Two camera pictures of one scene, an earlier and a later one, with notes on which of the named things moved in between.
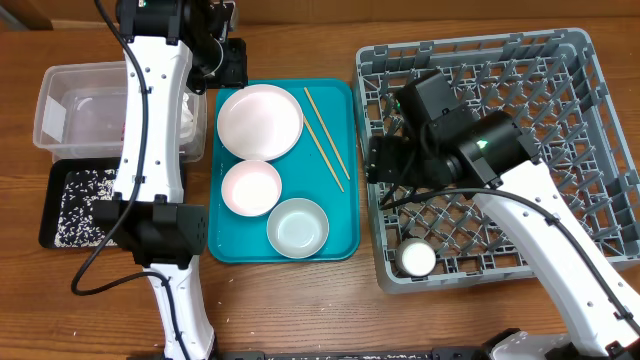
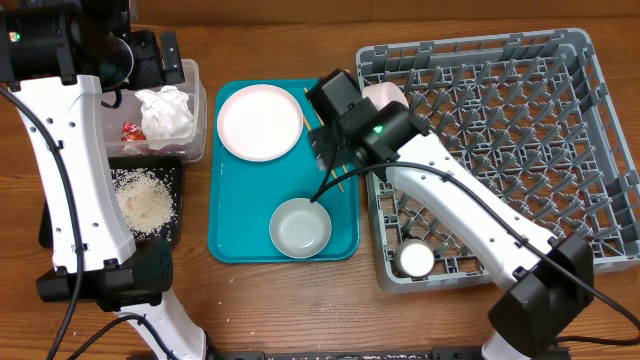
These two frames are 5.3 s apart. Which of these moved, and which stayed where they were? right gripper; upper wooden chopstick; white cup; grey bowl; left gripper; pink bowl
Moved: left gripper; pink bowl; right gripper
Stayed: grey bowl; upper wooden chopstick; white cup
